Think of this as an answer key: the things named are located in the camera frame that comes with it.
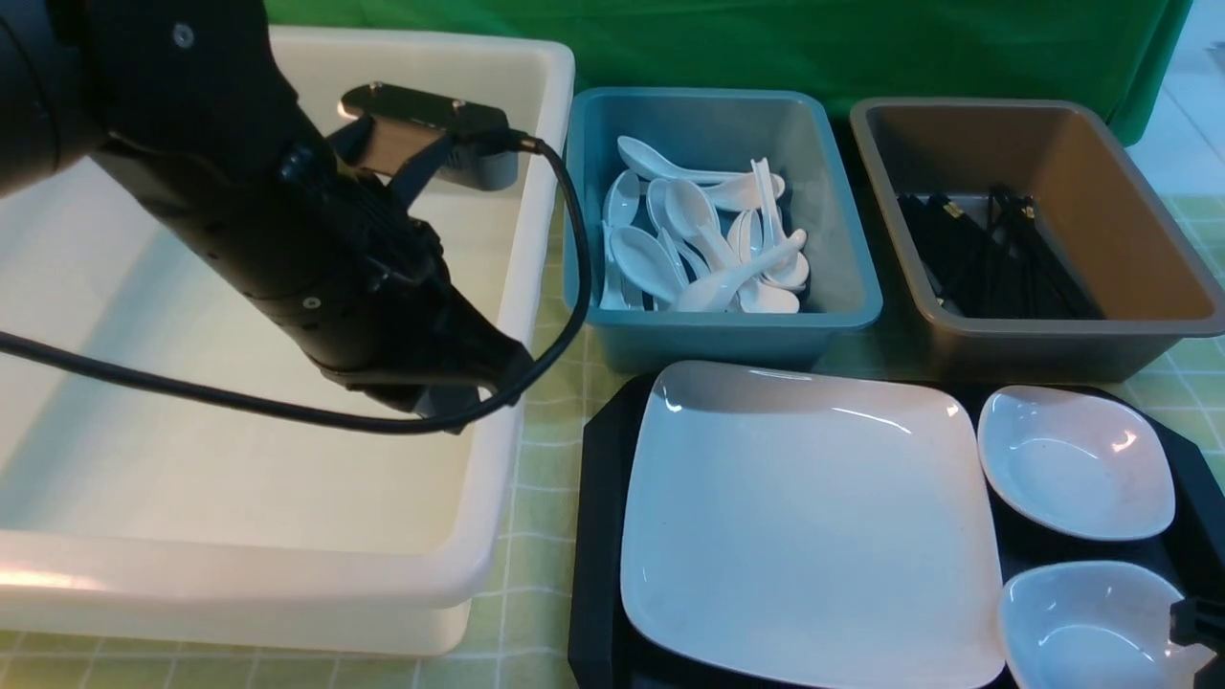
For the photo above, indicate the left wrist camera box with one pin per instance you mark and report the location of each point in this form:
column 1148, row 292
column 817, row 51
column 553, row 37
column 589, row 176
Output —
column 391, row 128

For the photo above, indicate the green backdrop cloth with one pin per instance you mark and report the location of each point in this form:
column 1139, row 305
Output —
column 1109, row 56

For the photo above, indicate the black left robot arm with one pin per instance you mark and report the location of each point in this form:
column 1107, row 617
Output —
column 182, row 103

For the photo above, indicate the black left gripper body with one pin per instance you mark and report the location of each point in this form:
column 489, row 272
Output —
column 324, row 246

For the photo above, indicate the large white square plate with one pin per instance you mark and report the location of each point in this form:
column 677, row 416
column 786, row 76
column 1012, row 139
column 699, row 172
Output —
column 818, row 531

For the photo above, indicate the white spoon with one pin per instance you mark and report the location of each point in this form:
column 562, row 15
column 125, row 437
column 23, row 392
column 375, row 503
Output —
column 729, row 191
column 692, row 217
column 642, row 259
column 714, row 292
column 791, row 275
column 620, row 208

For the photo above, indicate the large white plastic tub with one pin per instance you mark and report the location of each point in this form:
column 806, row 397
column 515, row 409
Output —
column 128, row 362

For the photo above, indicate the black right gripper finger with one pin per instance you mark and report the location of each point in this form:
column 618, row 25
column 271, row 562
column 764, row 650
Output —
column 1197, row 621

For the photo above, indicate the teal plastic bin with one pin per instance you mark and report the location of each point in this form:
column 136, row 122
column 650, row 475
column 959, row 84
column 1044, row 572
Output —
column 725, row 130

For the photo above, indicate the white small dish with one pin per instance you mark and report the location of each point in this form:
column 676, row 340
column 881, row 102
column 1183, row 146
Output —
column 1094, row 624
column 1082, row 465

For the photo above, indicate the brown plastic bin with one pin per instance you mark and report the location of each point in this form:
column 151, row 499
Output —
column 1094, row 207

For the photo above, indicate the black chopsticks pile in bin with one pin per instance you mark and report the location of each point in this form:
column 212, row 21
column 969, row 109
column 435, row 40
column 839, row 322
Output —
column 986, row 259

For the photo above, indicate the green checked tablecloth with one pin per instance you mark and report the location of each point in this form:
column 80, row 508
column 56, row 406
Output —
column 519, row 621

